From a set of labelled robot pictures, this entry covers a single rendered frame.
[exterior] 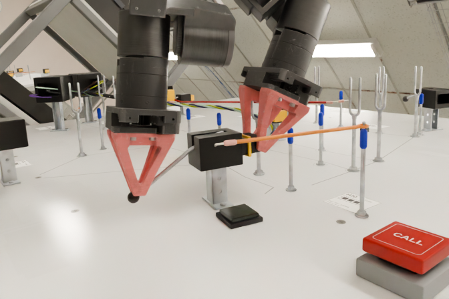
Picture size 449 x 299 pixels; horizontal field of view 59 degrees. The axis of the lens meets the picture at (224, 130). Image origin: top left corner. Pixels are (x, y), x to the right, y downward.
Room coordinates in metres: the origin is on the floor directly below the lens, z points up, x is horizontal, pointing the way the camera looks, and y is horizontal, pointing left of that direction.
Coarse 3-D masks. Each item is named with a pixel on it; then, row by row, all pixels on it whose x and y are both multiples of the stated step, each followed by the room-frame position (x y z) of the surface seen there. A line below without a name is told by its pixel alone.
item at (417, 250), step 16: (400, 224) 0.32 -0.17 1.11; (368, 240) 0.31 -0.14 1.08; (384, 240) 0.30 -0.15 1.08; (400, 240) 0.30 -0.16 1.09; (416, 240) 0.30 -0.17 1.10; (432, 240) 0.29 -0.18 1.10; (448, 240) 0.29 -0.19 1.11; (384, 256) 0.30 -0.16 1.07; (400, 256) 0.29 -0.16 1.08; (416, 256) 0.28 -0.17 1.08; (432, 256) 0.28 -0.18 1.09; (416, 272) 0.28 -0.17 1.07
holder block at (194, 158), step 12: (192, 132) 0.48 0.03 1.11; (204, 132) 0.47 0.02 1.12; (228, 132) 0.46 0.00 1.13; (240, 132) 0.46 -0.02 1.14; (192, 144) 0.47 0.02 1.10; (204, 144) 0.45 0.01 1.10; (240, 144) 0.46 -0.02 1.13; (192, 156) 0.48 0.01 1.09; (204, 156) 0.45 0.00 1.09; (216, 156) 0.46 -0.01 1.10; (228, 156) 0.46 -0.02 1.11; (240, 156) 0.47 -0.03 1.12; (204, 168) 0.46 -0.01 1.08; (216, 168) 0.46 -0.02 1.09
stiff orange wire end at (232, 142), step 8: (336, 128) 0.37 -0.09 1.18; (344, 128) 0.38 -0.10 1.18; (352, 128) 0.38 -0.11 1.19; (264, 136) 0.37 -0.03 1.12; (272, 136) 0.36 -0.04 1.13; (280, 136) 0.37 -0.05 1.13; (288, 136) 0.37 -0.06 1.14; (296, 136) 0.37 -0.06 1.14; (216, 144) 0.36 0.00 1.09; (224, 144) 0.36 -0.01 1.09; (232, 144) 0.36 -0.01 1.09
